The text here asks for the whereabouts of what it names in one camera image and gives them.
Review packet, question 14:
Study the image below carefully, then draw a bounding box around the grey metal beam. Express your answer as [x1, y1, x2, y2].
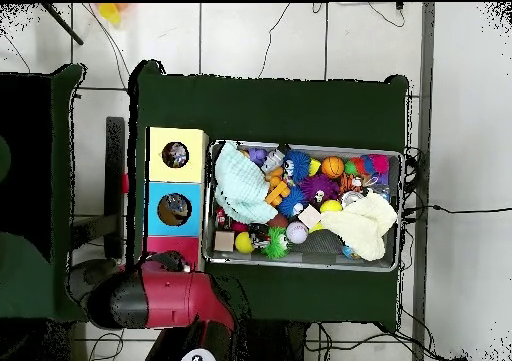
[410, 2, 437, 361]

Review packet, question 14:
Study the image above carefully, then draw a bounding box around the shallow clear mesh bin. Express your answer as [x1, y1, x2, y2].
[202, 140, 404, 274]

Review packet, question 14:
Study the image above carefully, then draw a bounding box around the green cloth side table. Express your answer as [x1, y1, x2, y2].
[0, 63, 88, 322]

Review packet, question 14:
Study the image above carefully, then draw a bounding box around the white toy baseball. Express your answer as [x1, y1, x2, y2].
[286, 220, 309, 245]

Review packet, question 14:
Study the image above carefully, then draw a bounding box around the small wooden cube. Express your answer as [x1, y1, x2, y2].
[214, 230, 237, 253]

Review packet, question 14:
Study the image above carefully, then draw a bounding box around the pink spiky ball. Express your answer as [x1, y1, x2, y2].
[367, 154, 392, 177]

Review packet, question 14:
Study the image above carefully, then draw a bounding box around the cream yellow cloth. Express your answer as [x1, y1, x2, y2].
[319, 192, 399, 262]

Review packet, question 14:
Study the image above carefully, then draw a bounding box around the mint green cloth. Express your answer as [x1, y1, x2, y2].
[213, 140, 278, 226]

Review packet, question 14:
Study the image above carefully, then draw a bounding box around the multicolour cartoon print cloth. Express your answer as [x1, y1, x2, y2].
[163, 143, 189, 168]

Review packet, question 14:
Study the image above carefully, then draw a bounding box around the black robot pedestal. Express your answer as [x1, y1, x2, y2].
[235, 319, 315, 361]

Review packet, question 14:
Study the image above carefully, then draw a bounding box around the orange toy basketball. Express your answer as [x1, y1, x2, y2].
[322, 156, 346, 180]

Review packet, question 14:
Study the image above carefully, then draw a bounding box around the black rod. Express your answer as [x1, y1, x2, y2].
[39, 3, 85, 46]

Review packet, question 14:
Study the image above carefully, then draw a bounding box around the green spiky ball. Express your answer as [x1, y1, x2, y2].
[263, 227, 290, 262]

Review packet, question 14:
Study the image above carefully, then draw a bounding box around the orange plastic toy brick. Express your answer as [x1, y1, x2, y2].
[265, 168, 293, 209]

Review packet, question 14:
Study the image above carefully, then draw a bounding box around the wooden box with three holes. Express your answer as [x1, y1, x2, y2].
[142, 126, 209, 273]

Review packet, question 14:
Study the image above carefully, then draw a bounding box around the clear plastic packet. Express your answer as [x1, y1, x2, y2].
[163, 196, 191, 223]

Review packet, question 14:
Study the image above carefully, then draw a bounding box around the yellow ball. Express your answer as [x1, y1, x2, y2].
[234, 232, 256, 255]
[319, 199, 343, 215]

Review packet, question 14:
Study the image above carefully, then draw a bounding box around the black cable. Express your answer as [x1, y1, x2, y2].
[257, 2, 293, 80]
[402, 146, 512, 225]

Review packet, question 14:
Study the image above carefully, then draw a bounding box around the black chair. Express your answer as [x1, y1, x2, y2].
[65, 116, 129, 302]

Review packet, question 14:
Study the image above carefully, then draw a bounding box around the yellow floor object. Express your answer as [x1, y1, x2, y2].
[97, 3, 125, 26]

